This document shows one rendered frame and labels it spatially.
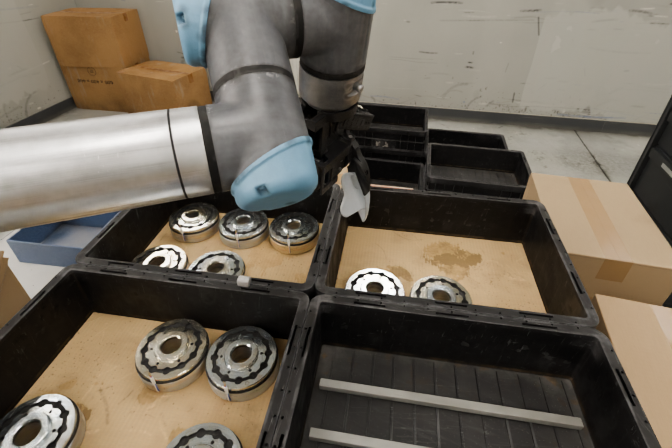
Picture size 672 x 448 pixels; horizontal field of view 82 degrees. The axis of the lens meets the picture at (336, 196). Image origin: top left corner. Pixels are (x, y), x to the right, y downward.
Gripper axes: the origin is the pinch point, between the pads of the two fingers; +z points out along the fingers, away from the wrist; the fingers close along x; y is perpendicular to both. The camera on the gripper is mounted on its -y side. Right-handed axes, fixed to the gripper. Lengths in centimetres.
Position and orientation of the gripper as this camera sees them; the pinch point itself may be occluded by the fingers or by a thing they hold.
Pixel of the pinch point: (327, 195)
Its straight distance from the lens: 63.1
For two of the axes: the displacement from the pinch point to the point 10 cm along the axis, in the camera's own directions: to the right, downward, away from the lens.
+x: 8.1, 4.8, -3.4
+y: -5.8, 5.7, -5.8
